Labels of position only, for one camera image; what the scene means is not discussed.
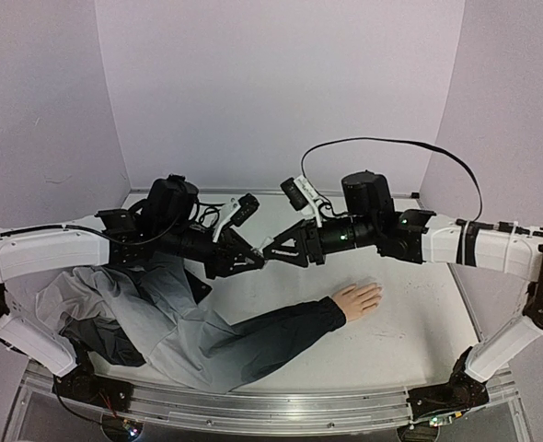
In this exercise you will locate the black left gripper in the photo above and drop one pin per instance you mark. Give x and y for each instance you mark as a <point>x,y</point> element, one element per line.
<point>229,253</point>

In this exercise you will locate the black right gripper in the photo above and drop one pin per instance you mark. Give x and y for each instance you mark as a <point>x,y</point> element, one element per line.
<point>313,242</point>

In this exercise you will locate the clear nail polish bottle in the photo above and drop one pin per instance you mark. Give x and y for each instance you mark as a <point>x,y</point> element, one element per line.
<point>262,246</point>

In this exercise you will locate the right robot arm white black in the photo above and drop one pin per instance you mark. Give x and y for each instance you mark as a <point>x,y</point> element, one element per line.
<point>420,236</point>

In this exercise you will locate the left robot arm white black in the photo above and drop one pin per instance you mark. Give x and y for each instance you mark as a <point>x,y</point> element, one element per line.
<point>165,218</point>

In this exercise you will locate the mannequin hand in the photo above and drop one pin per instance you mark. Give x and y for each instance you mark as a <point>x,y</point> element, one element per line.
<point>356,301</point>

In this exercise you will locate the grey black jacket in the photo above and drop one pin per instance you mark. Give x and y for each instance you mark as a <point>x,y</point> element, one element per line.
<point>147,316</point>

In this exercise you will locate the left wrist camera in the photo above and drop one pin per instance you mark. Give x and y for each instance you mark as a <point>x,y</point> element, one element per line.
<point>234,214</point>

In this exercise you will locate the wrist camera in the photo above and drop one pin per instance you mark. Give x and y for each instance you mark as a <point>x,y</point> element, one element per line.
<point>303,197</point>
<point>234,214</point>

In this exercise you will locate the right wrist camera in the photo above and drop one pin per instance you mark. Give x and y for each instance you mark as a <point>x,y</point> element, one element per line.
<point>303,197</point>

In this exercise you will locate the aluminium back table rail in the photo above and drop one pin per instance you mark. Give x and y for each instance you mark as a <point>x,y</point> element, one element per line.
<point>213,191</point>

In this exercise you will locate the aluminium table rail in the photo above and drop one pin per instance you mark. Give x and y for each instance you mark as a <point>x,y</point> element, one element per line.
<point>467,303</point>
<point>213,191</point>

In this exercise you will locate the aluminium front rail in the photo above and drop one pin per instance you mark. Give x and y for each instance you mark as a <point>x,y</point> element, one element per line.
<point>258,413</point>

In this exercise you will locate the aluminium right table rail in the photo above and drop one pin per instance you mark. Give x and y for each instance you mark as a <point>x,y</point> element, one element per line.
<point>467,303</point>

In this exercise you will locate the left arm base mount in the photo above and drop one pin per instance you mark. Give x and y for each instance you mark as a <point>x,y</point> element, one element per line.
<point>83,385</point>

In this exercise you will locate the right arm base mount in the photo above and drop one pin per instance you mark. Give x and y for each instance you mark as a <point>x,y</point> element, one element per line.
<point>460,393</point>

